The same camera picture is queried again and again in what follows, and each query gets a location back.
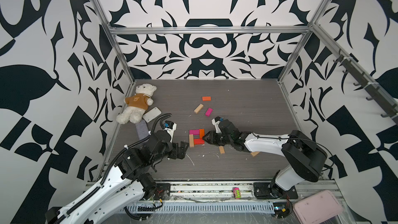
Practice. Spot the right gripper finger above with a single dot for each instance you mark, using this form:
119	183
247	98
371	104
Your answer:
209	141
208	136

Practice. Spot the red block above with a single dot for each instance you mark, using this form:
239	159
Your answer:
199	142

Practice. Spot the green circuit board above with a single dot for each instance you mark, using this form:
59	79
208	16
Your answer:
282	210

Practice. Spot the white teddy bear brown shirt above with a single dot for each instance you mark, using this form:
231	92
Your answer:
137	105

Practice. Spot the magenta block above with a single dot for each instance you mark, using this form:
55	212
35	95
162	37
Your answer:
208	112
194	132

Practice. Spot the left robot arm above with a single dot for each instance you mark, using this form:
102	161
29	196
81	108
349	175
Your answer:
125	181

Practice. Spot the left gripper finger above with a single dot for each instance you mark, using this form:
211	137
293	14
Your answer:
183	147
181	155

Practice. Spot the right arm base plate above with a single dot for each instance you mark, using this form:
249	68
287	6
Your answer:
266	191

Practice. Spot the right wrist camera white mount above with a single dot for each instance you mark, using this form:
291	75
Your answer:
215	122

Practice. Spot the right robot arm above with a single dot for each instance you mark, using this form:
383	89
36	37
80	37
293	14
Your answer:
306	158

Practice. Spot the orange block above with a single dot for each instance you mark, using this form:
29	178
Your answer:
206	98
202	133

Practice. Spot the white rectangular case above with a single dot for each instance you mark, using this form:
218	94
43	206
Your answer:
152	114

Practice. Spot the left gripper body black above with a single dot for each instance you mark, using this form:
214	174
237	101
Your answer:
174	146

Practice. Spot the wall hook rail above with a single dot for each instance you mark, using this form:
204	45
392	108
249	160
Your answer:
374	89

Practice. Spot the grey cylindrical pouch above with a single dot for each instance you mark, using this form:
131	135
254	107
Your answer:
142	130

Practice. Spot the white cable duct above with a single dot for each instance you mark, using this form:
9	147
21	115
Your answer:
209	207

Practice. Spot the pink tray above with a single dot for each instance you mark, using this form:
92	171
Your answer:
317	208

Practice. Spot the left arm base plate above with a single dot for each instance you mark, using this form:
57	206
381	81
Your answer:
161	192

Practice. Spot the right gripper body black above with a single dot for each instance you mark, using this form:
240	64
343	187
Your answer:
219	139

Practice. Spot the natural wood block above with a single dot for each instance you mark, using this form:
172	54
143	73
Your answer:
221	149
191	140
198	109
255	153

